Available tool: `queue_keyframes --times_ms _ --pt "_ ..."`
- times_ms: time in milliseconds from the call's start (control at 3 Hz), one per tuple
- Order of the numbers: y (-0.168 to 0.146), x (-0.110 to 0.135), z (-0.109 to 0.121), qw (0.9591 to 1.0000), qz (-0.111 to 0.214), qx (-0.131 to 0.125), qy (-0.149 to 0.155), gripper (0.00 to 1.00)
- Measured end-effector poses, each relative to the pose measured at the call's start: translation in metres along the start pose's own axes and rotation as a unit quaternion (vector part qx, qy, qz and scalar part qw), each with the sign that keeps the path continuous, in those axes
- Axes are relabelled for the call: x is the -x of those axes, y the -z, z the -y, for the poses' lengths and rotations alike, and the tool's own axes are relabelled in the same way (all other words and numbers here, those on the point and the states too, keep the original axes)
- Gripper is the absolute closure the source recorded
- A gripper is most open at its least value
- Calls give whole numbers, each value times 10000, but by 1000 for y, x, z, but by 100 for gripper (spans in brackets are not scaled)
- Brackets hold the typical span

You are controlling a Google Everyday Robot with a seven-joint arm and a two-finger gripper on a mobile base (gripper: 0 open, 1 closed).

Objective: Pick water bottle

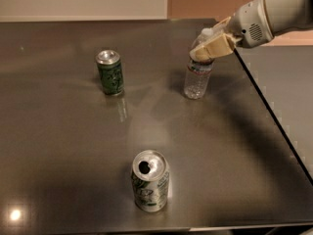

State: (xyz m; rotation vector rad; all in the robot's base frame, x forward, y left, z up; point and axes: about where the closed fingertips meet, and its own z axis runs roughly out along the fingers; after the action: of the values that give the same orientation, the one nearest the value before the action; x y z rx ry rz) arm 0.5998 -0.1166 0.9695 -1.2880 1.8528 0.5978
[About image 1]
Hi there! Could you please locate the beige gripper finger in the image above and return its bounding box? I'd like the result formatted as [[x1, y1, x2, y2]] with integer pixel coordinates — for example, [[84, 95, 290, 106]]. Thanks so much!
[[213, 17, 231, 33], [189, 29, 242, 63]]

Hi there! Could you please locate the clear plastic water bottle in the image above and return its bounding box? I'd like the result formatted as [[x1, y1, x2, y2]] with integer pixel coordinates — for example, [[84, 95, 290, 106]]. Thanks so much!
[[183, 27, 215, 101]]

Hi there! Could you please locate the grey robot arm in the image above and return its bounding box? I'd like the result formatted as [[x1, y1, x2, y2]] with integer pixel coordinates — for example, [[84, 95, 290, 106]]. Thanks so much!
[[190, 0, 313, 62]]

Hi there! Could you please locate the grey side table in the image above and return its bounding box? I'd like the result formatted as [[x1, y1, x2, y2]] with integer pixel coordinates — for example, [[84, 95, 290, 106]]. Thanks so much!
[[237, 46, 313, 179]]

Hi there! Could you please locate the green soda can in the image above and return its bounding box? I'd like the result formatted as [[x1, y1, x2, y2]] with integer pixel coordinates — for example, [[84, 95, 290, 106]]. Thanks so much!
[[96, 50, 124, 95]]

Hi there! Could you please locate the white opened soda can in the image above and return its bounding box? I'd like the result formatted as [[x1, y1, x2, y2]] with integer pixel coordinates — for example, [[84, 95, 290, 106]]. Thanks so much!
[[131, 150, 170, 212]]

